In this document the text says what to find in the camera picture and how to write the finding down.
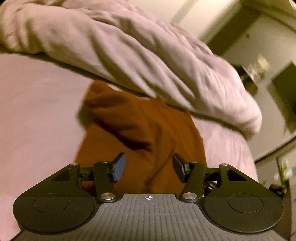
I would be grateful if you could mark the dark side shelf with items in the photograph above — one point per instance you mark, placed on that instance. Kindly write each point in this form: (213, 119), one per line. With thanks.
(254, 73)

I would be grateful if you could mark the dark framed wall panel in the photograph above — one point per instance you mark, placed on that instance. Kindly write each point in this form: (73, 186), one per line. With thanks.
(284, 89)

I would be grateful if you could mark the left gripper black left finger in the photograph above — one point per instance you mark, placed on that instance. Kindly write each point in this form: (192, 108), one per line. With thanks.
(105, 175)

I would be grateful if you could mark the lilac rumpled duvet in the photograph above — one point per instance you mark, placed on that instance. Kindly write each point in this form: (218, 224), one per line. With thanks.
(132, 48)

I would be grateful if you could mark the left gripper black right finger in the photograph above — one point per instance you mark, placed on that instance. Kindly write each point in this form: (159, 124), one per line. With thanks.
(192, 175)

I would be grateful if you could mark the lilac bed sheet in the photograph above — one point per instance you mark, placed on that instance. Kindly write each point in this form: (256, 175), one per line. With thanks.
(42, 124)

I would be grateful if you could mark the rust brown button cardigan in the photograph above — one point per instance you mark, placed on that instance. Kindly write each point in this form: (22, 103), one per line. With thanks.
(148, 132)

